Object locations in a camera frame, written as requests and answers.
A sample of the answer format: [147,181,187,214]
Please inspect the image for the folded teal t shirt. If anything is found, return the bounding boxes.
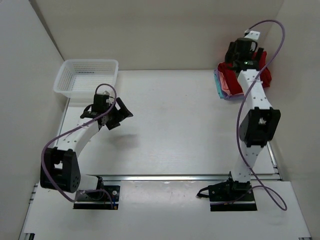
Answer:
[214,73,225,99]

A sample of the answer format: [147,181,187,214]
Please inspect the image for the folded purple t shirt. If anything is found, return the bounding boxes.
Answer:
[213,69,244,100]

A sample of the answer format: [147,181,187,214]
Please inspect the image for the aluminium rail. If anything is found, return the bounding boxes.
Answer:
[46,172,280,182]

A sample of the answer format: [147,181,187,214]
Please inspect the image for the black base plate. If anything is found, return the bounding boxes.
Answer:
[73,183,121,211]
[196,182,258,212]

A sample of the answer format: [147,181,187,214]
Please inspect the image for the white plastic basket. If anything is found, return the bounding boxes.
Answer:
[53,59,119,99]

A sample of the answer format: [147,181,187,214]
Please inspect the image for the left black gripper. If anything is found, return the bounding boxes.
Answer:
[105,96,133,129]

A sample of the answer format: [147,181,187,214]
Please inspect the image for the folded pink t shirt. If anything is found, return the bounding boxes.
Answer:
[219,72,231,96]

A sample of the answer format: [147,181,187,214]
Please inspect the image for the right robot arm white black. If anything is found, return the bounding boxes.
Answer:
[196,30,281,204]

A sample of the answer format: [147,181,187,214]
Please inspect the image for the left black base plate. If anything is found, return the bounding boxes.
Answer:
[73,183,121,211]

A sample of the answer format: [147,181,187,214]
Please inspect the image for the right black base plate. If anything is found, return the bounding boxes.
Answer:
[196,182,258,212]

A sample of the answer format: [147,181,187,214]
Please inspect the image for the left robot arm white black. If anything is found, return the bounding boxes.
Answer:
[40,92,133,199]

